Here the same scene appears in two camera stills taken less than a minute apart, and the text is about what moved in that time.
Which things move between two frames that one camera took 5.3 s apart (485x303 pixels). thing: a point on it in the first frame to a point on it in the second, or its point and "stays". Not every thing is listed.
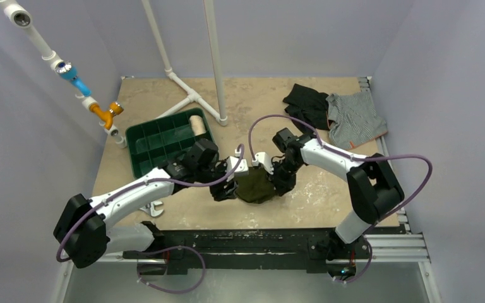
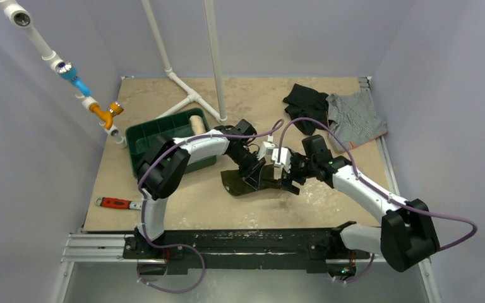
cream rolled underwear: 197,124 stays
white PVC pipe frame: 193,96 stays
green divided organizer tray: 149,143 stays
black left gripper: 220,192 to 253,178
